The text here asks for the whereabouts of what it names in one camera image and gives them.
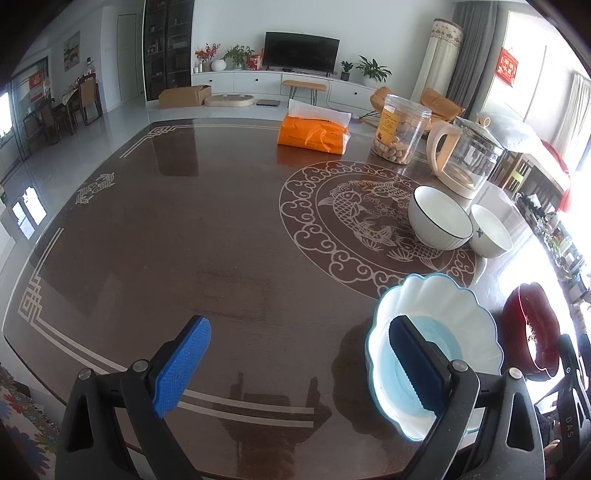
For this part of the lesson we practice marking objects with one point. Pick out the grey curtain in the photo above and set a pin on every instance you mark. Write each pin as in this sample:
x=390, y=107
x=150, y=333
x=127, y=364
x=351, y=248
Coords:
x=475, y=50

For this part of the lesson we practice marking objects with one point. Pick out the red gift box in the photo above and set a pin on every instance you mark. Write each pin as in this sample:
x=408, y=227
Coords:
x=255, y=62

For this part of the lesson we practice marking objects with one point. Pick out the large leafy potted plant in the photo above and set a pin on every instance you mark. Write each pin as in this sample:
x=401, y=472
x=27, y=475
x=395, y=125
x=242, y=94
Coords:
x=371, y=69

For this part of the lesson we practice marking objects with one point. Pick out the bushy green potted plant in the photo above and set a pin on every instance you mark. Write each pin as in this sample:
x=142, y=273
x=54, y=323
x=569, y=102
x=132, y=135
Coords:
x=238, y=55

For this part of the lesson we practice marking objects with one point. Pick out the white pillow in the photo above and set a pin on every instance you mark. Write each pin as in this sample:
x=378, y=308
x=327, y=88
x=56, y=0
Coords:
x=517, y=131

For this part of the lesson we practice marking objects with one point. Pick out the red wall hanging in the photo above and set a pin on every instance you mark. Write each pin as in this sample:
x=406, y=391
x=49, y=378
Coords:
x=508, y=67

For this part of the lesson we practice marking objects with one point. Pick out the white bowl with blue print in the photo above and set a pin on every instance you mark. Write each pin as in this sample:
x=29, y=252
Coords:
x=491, y=230

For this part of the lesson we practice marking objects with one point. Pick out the small potted plant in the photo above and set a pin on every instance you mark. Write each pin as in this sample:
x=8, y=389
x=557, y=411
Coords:
x=346, y=70

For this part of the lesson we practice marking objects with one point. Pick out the orange tissue pack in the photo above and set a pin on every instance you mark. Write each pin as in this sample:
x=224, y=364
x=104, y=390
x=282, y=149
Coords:
x=311, y=134

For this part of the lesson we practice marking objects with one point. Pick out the red cloth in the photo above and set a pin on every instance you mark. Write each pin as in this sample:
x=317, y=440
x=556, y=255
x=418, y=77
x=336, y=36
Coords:
x=561, y=175

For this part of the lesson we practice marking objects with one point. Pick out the dark flat floor scale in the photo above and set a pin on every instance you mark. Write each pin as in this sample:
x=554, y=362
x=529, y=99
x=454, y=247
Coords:
x=268, y=102

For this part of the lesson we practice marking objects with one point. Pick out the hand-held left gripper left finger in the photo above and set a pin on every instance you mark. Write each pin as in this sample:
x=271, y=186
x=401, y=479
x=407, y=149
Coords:
x=182, y=369

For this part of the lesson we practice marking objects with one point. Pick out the red flowers in vase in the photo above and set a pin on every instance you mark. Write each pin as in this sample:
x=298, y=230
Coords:
x=207, y=54

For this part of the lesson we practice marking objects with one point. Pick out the white ribbed dark-rimmed bowl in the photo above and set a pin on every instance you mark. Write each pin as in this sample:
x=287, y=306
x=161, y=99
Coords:
x=438, y=217

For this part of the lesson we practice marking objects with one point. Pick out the white door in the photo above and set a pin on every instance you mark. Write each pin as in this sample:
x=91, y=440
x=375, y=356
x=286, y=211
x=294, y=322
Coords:
x=128, y=60

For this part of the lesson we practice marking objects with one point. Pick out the white television cabinet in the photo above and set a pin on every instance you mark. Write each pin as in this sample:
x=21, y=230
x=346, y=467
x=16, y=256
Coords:
x=249, y=81

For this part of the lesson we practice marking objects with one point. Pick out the clear plastic snack jar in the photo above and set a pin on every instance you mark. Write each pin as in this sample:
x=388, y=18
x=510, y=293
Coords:
x=399, y=129

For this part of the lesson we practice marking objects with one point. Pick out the white sheer curtain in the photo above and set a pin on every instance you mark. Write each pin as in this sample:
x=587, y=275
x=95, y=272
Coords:
x=577, y=120

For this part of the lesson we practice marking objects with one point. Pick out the beige oval tray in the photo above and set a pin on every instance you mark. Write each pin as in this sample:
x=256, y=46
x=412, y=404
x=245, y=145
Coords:
x=230, y=100

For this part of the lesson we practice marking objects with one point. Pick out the dark glass display cabinet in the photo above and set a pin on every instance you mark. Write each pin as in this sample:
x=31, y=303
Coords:
x=168, y=46

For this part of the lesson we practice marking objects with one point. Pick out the blue scalloped ceramic bowl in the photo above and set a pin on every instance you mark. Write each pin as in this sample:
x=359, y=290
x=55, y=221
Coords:
x=429, y=295

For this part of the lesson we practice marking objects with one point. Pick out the dark wooden crib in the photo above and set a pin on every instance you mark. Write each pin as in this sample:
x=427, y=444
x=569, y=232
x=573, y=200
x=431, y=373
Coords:
x=531, y=177

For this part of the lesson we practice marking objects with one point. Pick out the white round vase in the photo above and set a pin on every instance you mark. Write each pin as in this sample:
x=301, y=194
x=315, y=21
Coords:
x=219, y=65

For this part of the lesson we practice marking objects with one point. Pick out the dining table with chairs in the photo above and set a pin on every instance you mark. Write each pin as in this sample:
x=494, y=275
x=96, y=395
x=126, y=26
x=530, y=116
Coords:
x=69, y=106

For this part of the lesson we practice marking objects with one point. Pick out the cloth-covered standing air conditioner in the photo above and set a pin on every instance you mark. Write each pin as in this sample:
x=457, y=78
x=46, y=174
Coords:
x=438, y=60

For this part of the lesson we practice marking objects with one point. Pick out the orange lounge chair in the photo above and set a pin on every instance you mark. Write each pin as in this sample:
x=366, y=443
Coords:
x=443, y=106
x=381, y=99

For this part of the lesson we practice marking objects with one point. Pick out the patterned rug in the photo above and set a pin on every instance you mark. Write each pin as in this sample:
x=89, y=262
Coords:
x=23, y=424

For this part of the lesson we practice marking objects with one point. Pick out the framed wall picture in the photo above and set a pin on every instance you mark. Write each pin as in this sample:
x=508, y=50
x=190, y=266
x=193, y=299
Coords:
x=72, y=50

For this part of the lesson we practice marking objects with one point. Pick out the cardboard box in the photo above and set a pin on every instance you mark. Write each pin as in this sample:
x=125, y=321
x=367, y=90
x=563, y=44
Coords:
x=184, y=96

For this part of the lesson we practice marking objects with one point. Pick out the clutter of bottles and trays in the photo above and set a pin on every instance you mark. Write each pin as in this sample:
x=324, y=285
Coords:
x=563, y=249

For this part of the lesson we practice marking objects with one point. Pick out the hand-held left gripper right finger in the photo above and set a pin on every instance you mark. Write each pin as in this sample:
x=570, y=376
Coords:
x=415, y=364

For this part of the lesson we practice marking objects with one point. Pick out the black flat television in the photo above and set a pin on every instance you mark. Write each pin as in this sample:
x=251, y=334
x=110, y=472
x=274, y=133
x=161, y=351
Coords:
x=302, y=51

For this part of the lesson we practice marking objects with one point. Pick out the large red flower-shaped plate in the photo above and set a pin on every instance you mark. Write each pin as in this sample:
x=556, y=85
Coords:
x=512, y=314

